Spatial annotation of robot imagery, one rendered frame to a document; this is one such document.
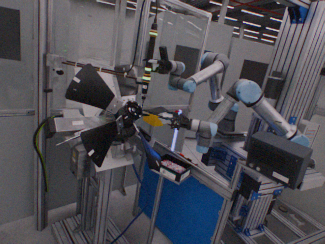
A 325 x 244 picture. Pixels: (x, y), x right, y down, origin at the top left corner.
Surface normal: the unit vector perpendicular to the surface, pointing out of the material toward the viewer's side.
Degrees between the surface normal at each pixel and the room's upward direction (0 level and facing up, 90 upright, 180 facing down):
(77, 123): 50
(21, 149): 90
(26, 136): 90
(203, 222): 90
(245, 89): 86
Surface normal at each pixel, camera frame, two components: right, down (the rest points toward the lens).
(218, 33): 0.25, 0.33
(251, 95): -0.17, 0.19
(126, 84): -0.13, -0.39
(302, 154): -0.03, -0.89
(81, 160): 0.64, 0.33
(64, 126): 0.60, -0.35
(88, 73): 0.36, 0.04
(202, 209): -0.75, 0.07
